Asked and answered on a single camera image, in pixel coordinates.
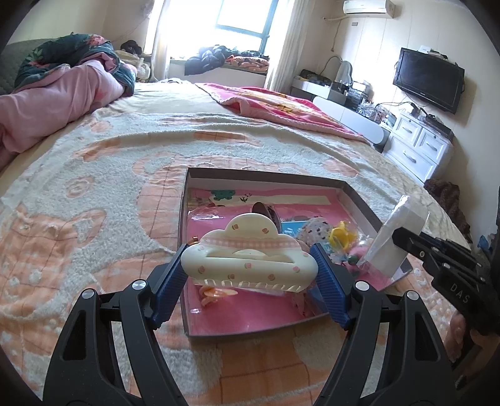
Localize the clear packet with white card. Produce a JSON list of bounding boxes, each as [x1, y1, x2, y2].
[[357, 194, 430, 290]]

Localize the pink printed blanket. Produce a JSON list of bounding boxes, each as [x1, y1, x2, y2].
[[195, 82, 370, 146]]

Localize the orange small hair clip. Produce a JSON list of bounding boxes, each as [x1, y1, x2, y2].
[[196, 285, 239, 310]]

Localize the white drawer cabinet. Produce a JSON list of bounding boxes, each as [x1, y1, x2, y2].
[[385, 109, 456, 185]]

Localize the maroon hair clip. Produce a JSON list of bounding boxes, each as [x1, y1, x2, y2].
[[252, 201, 283, 235]]

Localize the white desk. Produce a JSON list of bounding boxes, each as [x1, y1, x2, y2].
[[291, 74, 392, 148]]

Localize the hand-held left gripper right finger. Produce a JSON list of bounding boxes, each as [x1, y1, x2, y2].
[[310, 242, 458, 406]]

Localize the dark floral quilt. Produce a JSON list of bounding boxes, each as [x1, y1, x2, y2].
[[13, 33, 138, 97]]

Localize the person's right hand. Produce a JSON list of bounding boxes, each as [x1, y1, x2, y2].
[[448, 310, 486, 366]]

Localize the floral organza scrunchie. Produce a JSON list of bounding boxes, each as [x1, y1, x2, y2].
[[296, 219, 333, 251]]

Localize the brown fluffy cloth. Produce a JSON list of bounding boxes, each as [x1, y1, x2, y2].
[[424, 177, 474, 235]]

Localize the window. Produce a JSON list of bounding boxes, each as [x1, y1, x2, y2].
[[168, 0, 280, 60]]

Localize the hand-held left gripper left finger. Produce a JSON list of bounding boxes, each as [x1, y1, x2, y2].
[[43, 242, 189, 406]]

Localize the cream curtain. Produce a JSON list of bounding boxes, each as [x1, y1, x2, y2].
[[263, 0, 310, 93]]

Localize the dark shallow box pink lining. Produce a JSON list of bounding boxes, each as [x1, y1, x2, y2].
[[177, 168, 413, 337]]

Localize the black set-top box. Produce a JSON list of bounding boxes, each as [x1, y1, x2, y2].
[[423, 113, 454, 136]]

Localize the cream cloud hair claw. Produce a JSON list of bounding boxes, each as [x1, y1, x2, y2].
[[180, 213, 318, 294]]

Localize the dark clothing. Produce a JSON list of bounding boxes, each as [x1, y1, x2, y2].
[[120, 39, 144, 56]]

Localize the grey green headboard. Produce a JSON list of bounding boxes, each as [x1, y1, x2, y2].
[[0, 39, 44, 97]]

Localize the yellow hair clips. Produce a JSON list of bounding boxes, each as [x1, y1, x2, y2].
[[328, 220, 361, 251]]

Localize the black television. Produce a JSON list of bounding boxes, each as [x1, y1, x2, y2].
[[392, 47, 466, 115]]

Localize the white air conditioner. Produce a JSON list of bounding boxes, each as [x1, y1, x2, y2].
[[342, 0, 395, 18]]

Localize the pink quilt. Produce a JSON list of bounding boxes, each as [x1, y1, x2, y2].
[[0, 58, 138, 169]]

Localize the pile of clothes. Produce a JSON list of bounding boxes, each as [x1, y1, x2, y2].
[[183, 45, 271, 77]]

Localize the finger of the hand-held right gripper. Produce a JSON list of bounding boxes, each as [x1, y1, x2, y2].
[[392, 226, 441, 270]]

